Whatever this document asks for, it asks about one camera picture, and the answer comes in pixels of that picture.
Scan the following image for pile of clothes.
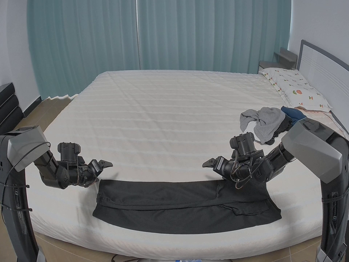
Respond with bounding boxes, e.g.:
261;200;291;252
239;106;306;146

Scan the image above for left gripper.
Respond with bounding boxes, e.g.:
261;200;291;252
87;159;114;178

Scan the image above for black T-shirt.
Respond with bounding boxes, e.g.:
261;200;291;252
93;178;282;235

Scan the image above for grey bedside table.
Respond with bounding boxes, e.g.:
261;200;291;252
259;47;298;73

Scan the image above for white printed pillow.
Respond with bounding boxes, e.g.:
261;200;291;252
258;67;333;111

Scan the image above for black chest of drawers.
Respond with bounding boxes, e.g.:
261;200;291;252
0;82;23;132

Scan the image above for blue-green curtain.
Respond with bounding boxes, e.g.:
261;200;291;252
27;0;141;99
138;0;292;73

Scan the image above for bed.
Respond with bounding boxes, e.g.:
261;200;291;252
25;39;349;257

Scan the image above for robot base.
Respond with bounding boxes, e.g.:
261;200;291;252
145;258;218;262

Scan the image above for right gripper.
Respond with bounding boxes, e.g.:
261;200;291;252
202;156;235;180

